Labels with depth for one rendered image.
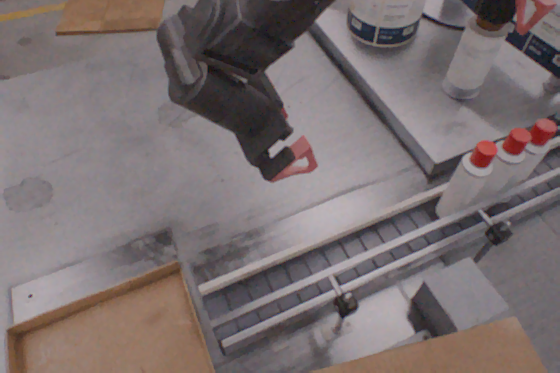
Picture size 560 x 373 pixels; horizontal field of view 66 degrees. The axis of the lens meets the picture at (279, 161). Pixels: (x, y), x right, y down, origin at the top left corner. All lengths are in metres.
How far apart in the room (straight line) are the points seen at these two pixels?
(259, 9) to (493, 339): 0.43
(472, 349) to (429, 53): 0.87
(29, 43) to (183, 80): 2.67
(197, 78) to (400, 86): 0.77
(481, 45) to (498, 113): 0.19
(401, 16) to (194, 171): 0.65
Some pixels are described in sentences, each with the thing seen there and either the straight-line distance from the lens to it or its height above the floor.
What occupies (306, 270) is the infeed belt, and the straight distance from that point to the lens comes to 0.80.
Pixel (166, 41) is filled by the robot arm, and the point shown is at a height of 1.33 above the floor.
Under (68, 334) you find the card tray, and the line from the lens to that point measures 0.89.
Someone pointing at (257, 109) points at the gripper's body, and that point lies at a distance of 0.48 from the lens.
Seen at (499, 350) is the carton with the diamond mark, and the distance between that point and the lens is 0.56.
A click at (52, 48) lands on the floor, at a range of 2.97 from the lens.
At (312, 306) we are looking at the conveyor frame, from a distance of 0.78.
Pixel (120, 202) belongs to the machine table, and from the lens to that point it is 0.99.
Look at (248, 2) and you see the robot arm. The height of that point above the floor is 1.41.
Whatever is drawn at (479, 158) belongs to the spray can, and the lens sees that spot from 0.76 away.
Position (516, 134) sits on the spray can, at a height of 1.08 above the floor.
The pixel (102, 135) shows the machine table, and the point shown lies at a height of 0.83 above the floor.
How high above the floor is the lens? 1.62
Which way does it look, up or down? 52 degrees down
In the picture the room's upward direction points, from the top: straight up
